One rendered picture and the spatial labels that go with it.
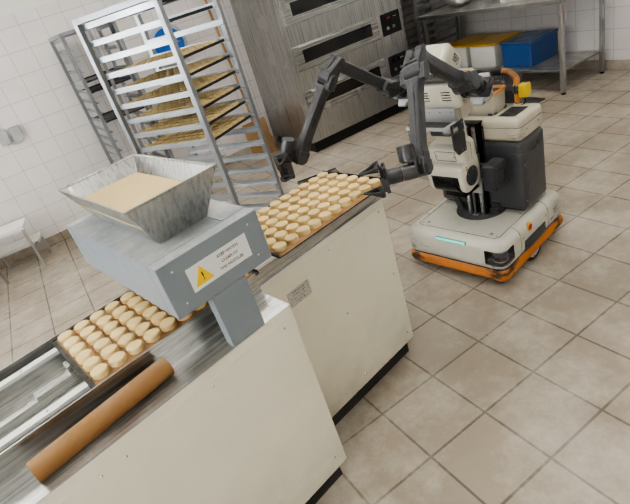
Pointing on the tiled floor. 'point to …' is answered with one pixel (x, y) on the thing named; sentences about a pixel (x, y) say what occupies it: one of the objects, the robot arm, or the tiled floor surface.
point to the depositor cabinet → (203, 431)
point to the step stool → (11, 244)
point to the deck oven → (354, 91)
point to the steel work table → (528, 7)
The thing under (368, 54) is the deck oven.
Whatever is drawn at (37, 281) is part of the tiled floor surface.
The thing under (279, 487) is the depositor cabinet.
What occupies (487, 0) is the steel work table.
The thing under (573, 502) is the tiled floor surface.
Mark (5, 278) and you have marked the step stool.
